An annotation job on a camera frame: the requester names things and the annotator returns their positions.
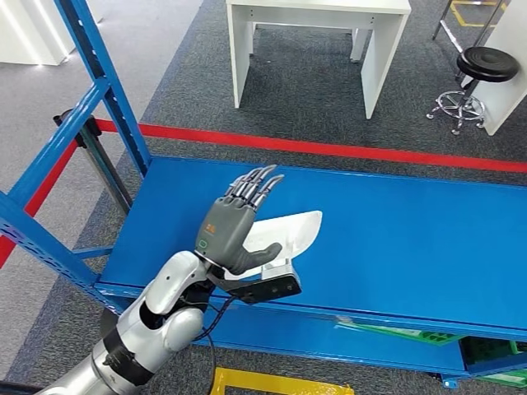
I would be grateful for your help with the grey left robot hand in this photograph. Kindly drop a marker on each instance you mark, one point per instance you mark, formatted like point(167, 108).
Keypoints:
point(224, 229)

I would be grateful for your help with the white curved plastic part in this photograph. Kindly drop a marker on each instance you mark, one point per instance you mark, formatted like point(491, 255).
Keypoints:
point(288, 234)

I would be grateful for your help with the blue metal shelf rack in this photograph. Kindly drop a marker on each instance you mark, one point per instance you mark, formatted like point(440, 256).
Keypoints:
point(391, 251)

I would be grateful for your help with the long red barrier belt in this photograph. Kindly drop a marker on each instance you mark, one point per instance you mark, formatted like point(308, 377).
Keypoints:
point(329, 148)

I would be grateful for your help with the grey stanchion with belt head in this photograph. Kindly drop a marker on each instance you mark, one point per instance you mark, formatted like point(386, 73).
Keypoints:
point(103, 163)

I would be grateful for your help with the short red barrier belt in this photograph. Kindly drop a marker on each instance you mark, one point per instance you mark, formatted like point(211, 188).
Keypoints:
point(41, 199)

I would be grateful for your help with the white desk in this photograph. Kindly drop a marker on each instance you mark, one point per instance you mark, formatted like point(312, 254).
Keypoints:
point(383, 65)

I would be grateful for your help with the white block with light strips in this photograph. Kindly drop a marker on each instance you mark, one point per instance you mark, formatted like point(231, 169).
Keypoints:
point(29, 32)

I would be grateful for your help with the black round stool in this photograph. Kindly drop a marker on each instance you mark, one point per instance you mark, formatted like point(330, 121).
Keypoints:
point(488, 62)

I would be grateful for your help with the white cabinet panel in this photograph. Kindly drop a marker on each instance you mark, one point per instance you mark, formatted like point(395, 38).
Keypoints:
point(506, 92)

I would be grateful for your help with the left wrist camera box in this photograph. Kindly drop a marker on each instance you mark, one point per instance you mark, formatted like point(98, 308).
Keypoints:
point(272, 289)

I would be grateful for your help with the thin chrome frame legs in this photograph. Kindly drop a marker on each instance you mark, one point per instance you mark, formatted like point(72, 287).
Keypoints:
point(451, 36)

